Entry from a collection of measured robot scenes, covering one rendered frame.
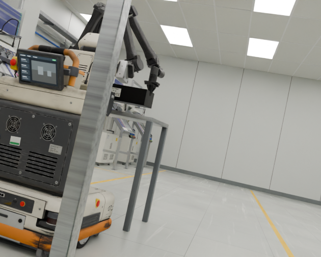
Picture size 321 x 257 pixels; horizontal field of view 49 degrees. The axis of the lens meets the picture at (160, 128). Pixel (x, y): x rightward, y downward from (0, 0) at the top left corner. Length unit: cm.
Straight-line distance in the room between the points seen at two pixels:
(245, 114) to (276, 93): 95
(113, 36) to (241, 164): 870
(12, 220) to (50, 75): 71
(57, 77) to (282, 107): 797
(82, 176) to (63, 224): 8
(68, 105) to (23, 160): 36
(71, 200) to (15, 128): 141
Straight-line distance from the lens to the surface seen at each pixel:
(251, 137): 920
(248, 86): 937
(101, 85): 54
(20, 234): 180
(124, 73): 214
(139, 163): 243
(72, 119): 175
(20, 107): 192
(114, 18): 57
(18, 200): 180
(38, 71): 185
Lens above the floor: 64
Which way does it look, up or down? 2 degrees up
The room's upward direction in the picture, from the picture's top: 12 degrees clockwise
